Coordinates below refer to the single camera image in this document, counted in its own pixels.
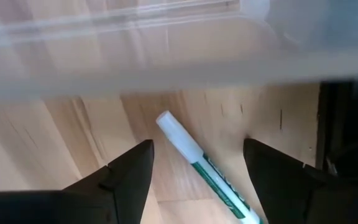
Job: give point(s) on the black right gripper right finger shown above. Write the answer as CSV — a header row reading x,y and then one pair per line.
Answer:
x,y
281,193

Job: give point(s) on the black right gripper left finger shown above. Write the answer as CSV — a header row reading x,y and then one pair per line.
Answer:
x,y
123,189

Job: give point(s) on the green Expo marker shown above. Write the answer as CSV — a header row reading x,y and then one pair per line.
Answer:
x,y
185,146

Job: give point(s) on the clear plastic bin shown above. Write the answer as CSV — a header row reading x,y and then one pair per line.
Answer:
x,y
166,59

